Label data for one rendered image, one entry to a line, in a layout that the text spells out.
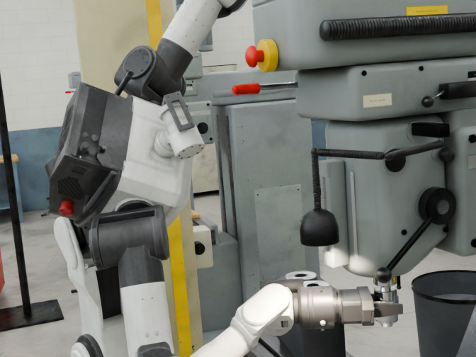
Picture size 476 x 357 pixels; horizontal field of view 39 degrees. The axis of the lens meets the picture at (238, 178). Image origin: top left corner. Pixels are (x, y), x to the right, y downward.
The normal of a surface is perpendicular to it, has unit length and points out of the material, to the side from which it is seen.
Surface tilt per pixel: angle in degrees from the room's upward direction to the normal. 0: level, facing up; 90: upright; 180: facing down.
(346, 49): 90
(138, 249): 70
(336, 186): 90
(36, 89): 90
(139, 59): 61
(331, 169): 90
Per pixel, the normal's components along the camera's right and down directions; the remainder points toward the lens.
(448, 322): -0.59, 0.23
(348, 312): -0.07, 0.16
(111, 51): 0.36, 0.11
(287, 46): -0.89, 0.14
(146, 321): 0.26, -0.22
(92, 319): -0.77, 0.15
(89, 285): 0.61, -0.07
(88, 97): 0.50, -0.47
